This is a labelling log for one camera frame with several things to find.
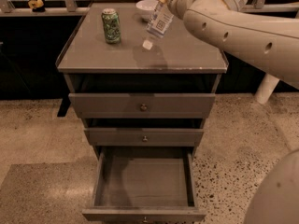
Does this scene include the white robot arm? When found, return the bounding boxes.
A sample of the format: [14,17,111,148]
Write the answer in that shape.
[160,0,299,224]

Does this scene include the grey wooden drawer cabinet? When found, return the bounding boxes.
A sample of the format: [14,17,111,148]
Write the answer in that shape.
[55,1,229,161]

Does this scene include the brass top drawer knob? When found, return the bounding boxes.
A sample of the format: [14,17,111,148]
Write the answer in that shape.
[140,104,148,112]

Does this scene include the grey top drawer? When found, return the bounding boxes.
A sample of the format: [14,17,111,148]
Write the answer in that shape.
[69,93,215,119]

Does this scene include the grey middle drawer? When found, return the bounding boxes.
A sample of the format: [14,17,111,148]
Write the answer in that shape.
[84,128,204,147]

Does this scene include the grey open bottom drawer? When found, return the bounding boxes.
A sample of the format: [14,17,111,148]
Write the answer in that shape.
[82,147,206,224]

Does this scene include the white ceramic bowl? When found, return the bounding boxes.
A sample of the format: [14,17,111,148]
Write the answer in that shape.
[135,0,158,21]

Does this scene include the green soda can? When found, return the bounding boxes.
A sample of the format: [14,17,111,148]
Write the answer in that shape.
[101,8,121,44]

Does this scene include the metal railing ledge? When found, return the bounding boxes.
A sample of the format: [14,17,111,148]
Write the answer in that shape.
[0,0,299,18]

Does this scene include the yellow toy on ledge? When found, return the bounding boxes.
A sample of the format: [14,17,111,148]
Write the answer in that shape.
[28,0,45,12]

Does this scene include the white diagonal pillar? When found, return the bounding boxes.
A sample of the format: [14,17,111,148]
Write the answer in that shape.
[254,74,279,105]

